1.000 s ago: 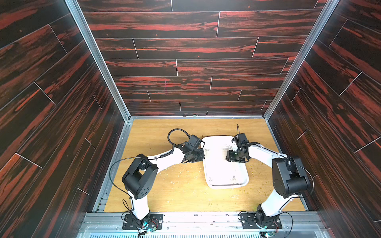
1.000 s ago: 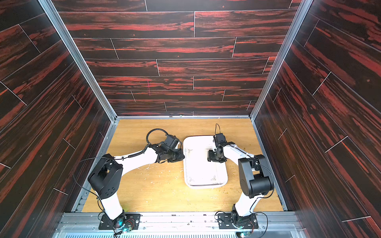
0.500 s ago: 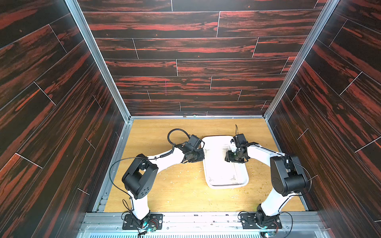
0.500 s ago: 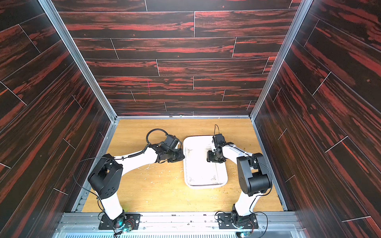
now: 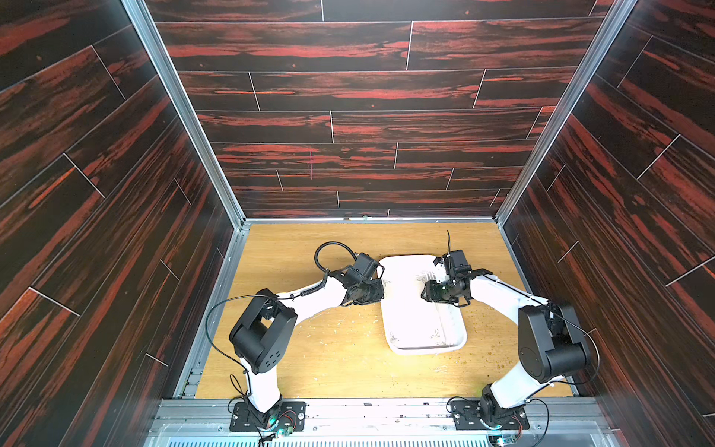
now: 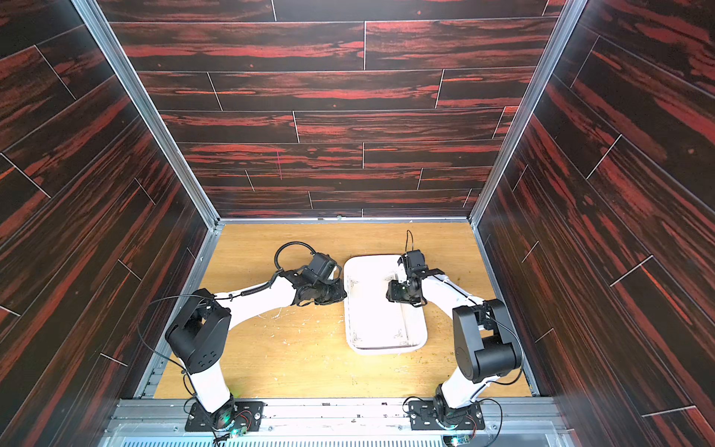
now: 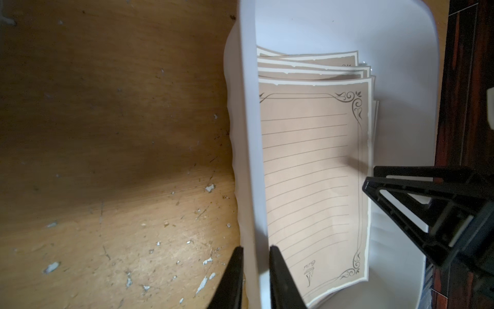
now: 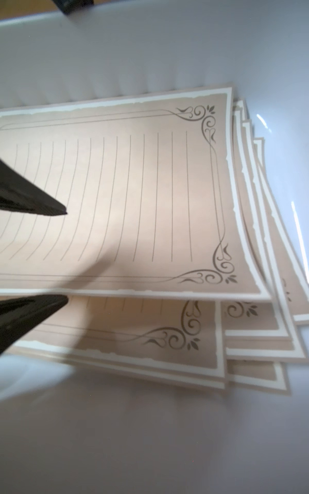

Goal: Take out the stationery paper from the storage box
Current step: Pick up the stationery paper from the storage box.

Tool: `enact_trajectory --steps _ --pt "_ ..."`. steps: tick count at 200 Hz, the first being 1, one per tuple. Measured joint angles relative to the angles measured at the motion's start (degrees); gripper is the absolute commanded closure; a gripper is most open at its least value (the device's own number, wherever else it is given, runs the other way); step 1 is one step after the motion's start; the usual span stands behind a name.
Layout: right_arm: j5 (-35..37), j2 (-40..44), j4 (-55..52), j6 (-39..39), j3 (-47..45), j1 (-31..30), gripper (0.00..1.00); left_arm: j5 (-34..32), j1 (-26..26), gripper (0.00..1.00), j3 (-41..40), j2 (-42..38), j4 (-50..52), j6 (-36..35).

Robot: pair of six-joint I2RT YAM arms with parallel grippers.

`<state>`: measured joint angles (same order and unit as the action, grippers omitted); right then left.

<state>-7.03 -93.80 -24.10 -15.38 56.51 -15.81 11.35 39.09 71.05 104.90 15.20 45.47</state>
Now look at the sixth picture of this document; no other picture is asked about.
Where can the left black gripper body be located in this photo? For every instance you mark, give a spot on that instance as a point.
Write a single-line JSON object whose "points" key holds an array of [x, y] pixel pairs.
{"points": [[329, 292]]}

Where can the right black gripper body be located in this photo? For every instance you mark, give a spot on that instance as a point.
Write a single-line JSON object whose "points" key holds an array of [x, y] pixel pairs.
{"points": [[407, 286]]}

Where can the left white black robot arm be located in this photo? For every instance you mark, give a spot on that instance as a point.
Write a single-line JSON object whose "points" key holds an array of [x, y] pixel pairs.
{"points": [[197, 336]]}

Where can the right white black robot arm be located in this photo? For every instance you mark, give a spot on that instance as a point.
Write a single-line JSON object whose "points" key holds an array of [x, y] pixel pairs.
{"points": [[486, 347]]}

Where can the white plastic storage tray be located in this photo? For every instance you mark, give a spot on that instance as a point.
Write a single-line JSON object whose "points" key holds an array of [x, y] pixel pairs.
{"points": [[374, 325]]}

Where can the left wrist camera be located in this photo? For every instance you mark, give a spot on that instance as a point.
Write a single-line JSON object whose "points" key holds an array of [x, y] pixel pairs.
{"points": [[320, 268]]}

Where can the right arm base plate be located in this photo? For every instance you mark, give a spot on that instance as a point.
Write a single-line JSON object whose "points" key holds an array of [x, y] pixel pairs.
{"points": [[426, 415]]}

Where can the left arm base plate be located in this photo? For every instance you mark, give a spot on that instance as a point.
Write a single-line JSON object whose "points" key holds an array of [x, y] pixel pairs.
{"points": [[237, 417]]}

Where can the front aluminium rail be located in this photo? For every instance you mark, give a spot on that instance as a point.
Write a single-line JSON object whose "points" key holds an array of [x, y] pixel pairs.
{"points": [[344, 422]]}

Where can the right aluminium frame post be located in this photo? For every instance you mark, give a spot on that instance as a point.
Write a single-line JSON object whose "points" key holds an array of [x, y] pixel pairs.
{"points": [[562, 32]]}

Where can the aluminium frame post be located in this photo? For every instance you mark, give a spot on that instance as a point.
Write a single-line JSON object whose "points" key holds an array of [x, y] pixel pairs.
{"points": [[101, 31], [562, 32]]}

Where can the left aluminium frame post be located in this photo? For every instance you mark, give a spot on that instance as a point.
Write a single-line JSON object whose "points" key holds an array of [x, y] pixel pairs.
{"points": [[101, 31]]}

